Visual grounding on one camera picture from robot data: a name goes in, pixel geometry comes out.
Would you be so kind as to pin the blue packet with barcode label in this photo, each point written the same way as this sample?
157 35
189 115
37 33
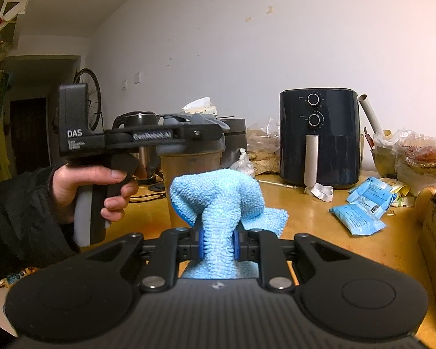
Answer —
370 200

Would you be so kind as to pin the yellowish plastic cup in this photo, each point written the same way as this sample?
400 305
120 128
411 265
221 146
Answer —
383 160

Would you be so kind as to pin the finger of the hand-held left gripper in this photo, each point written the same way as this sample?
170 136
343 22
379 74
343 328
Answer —
203 132

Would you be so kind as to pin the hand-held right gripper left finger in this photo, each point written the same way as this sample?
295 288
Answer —
163 254

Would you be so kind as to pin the person's left forearm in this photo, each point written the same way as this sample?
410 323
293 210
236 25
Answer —
21 225

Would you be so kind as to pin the grey rice cooker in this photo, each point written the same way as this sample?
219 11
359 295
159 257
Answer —
236 141

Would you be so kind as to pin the black air fryer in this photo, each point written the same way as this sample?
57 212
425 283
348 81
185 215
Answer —
334 152

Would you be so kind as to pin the yellow green packets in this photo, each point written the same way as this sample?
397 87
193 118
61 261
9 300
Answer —
403 192

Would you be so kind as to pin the small bag of white pellets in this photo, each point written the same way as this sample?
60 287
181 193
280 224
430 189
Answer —
243 165

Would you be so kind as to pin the clear bag of dried food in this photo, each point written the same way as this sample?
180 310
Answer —
263 149

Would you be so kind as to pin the tissue box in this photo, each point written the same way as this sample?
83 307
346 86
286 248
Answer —
201 108

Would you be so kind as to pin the round yellow fruit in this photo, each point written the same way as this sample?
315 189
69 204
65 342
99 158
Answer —
427 203

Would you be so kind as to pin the steel electric kettle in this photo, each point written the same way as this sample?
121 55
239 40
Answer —
138 119

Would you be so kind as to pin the clear shaker bottle grey lid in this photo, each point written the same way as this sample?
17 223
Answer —
189 161

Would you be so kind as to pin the blue microfiber cloth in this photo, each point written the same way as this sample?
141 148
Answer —
221 196

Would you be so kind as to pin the person's left hand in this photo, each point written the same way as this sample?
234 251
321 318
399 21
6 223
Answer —
76 181

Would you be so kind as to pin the blue snack packet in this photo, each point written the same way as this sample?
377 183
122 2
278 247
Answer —
379 185
359 220

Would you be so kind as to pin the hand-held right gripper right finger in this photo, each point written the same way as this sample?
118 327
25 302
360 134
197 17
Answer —
272 258

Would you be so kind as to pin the dark wooden door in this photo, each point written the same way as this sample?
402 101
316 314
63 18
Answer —
27 138

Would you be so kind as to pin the clear bag of red food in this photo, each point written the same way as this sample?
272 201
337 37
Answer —
421 160

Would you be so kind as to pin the bicycle wheel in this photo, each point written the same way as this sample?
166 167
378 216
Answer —
94 91

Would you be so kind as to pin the white cardboard tube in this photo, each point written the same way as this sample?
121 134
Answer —
370 114

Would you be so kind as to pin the black phone stand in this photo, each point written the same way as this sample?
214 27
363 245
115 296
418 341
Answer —
156 185

